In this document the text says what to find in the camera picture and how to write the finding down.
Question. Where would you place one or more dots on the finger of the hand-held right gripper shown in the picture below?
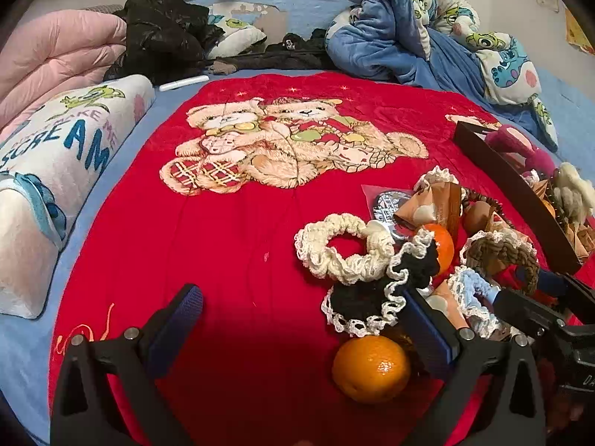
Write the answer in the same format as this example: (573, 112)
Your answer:
(553, 283)
(525, 309)

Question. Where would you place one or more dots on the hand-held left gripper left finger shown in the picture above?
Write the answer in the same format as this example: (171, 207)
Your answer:
(179, 320)

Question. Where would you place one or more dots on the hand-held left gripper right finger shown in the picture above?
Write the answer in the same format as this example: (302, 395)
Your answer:
(425, 330)

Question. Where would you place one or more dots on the light blue scrunchie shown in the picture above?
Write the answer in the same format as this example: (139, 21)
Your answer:
(479, 288)

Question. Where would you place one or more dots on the brown scrunchie with white lace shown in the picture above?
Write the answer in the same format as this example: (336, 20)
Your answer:
(492, 248)

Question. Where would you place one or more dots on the orange mandarin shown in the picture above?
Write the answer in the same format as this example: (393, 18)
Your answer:
(367, 367)
(441, 246)

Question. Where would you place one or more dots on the black scrunchie with white lace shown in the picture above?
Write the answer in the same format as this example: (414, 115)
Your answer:
(358, 297)

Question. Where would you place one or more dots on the black box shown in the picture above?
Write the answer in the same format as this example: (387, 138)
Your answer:
(511, 181)

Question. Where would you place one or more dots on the cream scrunchie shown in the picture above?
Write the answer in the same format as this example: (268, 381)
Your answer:
(316, 251)

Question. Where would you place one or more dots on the cream plush toy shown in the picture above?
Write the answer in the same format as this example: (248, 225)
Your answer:
(571, 190)

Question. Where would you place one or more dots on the red bear-print blanket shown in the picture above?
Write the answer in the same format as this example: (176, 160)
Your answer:
(232, 241)

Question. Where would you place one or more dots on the tan oval toy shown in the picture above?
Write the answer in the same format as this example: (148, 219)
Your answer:
(479, 220)

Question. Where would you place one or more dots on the pink plush toy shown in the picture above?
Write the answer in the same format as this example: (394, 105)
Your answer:
(511, 141)

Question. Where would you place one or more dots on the long printed white pillow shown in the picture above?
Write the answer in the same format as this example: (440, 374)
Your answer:
(46, 172)

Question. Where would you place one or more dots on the white pen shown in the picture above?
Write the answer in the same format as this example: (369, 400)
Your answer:
(183, 82)

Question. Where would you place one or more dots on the dark clothing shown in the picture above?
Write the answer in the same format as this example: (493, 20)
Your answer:
(288, 58)

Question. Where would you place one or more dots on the black plastic bag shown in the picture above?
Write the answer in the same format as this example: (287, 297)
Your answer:
(158, 32)

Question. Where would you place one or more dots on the small monster-print pillow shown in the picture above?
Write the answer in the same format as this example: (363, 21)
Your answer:
(237, 32)

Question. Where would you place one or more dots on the pink quilt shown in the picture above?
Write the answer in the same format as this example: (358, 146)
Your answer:
(56, 51)

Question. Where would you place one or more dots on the blue monster-print blanket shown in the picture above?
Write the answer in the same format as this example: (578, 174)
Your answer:
(386, 32)

